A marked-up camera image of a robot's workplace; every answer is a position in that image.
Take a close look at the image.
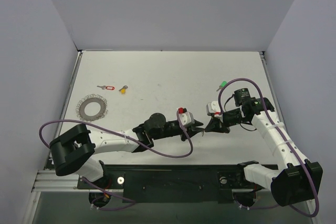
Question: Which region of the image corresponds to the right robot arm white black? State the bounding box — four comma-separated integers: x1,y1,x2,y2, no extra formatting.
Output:
205,88,323,206

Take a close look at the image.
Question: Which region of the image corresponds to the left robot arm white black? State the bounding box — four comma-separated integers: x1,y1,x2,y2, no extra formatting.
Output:
49,110,204,188

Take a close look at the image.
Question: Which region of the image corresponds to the key with green tag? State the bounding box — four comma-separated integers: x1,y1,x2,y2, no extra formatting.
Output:
216,81,227,92

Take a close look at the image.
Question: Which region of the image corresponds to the key with yellow round tag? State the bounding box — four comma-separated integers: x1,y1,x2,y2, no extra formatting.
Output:
119,85,128,94

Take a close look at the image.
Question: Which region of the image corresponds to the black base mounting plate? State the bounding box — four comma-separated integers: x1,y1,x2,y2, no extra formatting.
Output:
76,164,279,204

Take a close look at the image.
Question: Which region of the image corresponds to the key with red tag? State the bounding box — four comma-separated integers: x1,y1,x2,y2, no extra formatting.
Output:
97,86,115,91

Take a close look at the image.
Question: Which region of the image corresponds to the metal disc with keyrings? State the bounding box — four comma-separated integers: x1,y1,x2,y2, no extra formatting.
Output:
76,94,108,122

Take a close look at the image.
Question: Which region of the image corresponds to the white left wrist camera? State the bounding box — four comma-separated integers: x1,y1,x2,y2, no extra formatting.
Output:
177,108,195,127

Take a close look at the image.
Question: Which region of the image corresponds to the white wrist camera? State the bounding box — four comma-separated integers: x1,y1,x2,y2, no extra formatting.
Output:
177,108,195,127
206,101,222,118

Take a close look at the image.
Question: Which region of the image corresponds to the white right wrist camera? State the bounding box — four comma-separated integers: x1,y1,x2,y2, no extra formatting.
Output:
206,101,222,118

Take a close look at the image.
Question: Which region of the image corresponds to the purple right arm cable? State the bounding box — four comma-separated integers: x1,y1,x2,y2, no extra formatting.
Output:
217,78,320,218

